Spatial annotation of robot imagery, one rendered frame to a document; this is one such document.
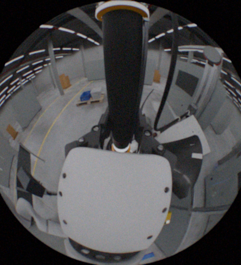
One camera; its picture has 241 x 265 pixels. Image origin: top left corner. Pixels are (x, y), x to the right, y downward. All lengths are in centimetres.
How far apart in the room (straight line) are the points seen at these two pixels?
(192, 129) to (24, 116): 662
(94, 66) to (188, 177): 760
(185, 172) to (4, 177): 664
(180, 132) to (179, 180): 38
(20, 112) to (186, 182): 638
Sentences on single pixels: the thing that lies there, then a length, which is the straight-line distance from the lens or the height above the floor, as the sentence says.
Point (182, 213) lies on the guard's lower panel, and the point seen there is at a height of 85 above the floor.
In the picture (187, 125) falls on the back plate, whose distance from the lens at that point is 54.
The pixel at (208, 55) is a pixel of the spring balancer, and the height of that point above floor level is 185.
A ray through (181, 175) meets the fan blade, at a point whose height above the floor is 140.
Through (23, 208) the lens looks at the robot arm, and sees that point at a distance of 69.
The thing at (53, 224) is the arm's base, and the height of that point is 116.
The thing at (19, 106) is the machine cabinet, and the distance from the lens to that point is 629.
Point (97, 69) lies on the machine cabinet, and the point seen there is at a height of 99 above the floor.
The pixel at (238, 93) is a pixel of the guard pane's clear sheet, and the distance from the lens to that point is 78.
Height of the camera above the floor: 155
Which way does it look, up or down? 53 degrees down
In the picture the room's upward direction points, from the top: 1 degrees counter-clockwise
